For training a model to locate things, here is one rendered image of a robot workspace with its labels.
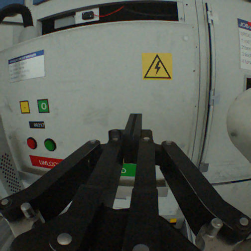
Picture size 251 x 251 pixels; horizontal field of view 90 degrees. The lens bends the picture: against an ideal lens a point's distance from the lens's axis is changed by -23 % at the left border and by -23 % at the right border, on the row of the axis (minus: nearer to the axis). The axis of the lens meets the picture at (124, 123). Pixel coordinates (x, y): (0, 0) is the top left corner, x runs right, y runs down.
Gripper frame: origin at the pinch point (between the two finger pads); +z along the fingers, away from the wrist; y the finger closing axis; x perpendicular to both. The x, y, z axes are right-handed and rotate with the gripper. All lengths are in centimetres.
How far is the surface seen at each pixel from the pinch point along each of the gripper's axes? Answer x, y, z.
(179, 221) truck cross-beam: -32.3, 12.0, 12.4
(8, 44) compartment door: 23, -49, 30
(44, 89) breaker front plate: 4.2, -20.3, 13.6
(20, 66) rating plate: 10.5, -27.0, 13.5
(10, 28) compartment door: 30, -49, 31
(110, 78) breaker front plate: 5.4, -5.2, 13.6
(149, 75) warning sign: 5.8, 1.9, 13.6
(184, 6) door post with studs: 32, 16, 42
